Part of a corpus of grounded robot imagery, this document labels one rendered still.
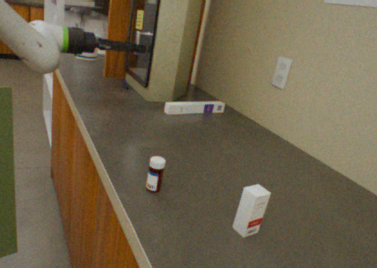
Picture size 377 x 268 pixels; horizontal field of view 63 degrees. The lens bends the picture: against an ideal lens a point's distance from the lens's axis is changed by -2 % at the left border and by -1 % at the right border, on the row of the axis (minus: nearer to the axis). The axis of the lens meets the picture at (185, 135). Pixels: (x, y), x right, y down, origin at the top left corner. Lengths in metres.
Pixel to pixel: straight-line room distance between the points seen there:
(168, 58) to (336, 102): 0.64
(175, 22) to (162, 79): 0.23
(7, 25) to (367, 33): 1.02
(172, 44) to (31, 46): 0.53
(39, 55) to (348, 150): 0.99
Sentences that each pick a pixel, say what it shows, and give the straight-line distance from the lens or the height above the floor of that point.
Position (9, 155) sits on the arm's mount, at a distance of 0.45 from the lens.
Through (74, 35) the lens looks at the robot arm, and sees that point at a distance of 1.18.
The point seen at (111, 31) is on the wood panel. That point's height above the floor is 1.16.
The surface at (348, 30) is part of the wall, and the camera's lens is 1.13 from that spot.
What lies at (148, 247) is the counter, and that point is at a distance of 0.55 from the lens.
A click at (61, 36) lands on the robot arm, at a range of 1.17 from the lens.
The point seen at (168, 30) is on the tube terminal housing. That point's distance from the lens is 1.26.
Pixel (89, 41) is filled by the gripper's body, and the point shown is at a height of 1.15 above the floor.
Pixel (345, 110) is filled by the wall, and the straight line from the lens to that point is 1.09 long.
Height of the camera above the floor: 1.31
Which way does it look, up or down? 22 degrees down
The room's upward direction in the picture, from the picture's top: 11 degrees clockwise
